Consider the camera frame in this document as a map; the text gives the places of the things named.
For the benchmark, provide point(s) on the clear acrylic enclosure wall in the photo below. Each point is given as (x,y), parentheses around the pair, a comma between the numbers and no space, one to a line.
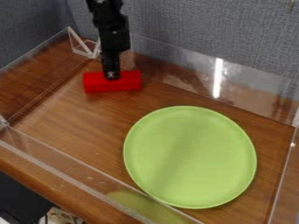
(62,135)

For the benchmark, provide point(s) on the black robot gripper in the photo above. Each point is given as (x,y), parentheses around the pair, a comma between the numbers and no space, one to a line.
(111,23)

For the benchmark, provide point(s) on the clear acrylic corner bracket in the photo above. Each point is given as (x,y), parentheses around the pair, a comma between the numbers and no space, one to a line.
(83,47)

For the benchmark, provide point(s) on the green round plate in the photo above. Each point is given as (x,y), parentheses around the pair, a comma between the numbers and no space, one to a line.
(190,157)

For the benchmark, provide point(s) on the red plastic block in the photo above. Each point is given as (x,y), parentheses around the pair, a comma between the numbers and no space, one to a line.
(97,83)

